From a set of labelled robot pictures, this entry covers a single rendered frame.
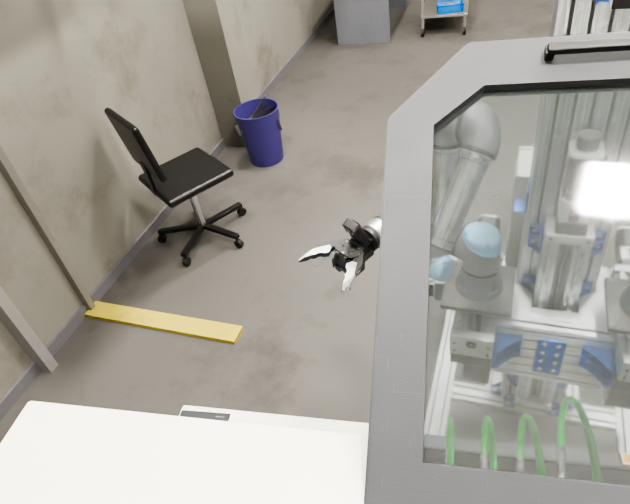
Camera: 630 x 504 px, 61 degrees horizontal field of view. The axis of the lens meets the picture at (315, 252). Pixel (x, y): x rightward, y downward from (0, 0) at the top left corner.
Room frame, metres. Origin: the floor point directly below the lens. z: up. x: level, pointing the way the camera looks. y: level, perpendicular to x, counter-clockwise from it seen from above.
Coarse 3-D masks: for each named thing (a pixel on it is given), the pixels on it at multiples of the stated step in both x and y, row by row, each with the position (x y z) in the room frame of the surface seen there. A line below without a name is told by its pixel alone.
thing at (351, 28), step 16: (336, 0) 6.43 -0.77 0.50; (352, 0) 6.36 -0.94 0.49; (368, 0) 6.29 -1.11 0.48; (384, 0) 6.22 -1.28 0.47; (400, 0) 7.34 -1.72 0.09; (336, 16) 6.44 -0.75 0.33; (352, 16) 6.37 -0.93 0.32; (368, 16) 6.29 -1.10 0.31; (384, 16) 6.22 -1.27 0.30; (352, 32) 6.37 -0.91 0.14; (368, 32) 6.30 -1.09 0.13; (384, 32) 6.23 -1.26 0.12
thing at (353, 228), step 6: (348, 222) 1.05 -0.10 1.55; (354, 222) 1.05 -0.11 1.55; (348, 228) 1.04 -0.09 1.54; (354, 228) 1.04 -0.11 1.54; (360, 228) 1.04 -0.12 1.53; (354, 234) 1.04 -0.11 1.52; (360, 234) 1.04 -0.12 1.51; (366, 234) 1.06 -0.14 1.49; (360, 240) 1.05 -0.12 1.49; (366, 240) 1.06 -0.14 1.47; (366, 246) 1.07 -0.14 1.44
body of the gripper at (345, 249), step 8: (368, 232) 1.10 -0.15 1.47; (344, 240) 1.08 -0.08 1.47; (352, 240) 1.07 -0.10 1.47; (376, 240) 1.08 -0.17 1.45; (336, 248) 1.05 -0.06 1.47; (344, 248) 1.05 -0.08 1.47; (352, 248) 1.05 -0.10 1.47; (360, 248) 1.04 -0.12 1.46; (368, 248) 1.09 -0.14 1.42; (376, 248) 1.08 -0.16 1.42; (336, 256) 1.06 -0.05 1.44; (344, 256) 1.03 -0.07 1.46; (352, 256) 1.02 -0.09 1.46; (368, 256) 1.08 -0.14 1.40; (336, 264) 1.06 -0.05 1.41; (344, 264) 1.04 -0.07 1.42; (344, 272) 1.04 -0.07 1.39; (360, 272) 1.04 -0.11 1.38
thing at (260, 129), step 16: (240, 112) 4.23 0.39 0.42; (256, 112) 4.18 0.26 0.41; (272, 112) 4.00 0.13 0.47; (240, 128) 4.05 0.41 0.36; (256, 128) 3.95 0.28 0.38; (272, 128) 3.99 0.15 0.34; (256, 144) 3.97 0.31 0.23; (272, 144) 3.98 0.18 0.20; (256, 160) 4.00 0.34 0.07; (272, 160) 3.98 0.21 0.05
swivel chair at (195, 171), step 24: (120, 120) 3.02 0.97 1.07; (144, 144) 2.87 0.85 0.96; (144, 168) 3.04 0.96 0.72; (168, 168) 3.28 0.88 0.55; (192, 168) 3.22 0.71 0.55; (216, 168) 3.16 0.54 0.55; (168, 192) 2.97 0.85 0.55; (192, 192) 2.95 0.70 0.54; (216, 216) 3.24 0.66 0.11; (192, 240) 3.01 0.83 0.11; (240, 240) 2.98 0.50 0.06
